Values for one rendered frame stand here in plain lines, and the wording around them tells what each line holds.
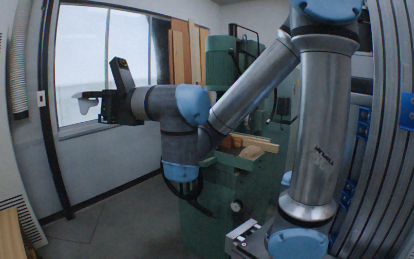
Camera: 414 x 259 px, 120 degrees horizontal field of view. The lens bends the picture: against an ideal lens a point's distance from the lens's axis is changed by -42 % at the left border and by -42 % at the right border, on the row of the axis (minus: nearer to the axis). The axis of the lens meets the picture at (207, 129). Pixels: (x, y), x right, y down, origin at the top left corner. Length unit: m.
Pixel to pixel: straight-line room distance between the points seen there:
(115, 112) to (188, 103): 0.20
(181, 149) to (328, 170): 0.26
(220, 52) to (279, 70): 0.70
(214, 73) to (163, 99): 0.75
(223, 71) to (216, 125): 0.66
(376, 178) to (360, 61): 0.33
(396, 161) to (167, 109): 0.57
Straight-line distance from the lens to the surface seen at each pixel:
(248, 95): 0.44
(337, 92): 0.30
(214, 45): 1.12
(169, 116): 0.37
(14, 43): 1.82
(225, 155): 1.03
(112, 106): 0.48
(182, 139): 0.38
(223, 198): 1.15
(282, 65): 0.43
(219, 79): 1.10
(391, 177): 0.62
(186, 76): 2.84
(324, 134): 0.30
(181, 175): 0.40
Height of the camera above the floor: 1.26
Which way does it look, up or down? 14 degrees down
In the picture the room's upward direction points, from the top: straight up
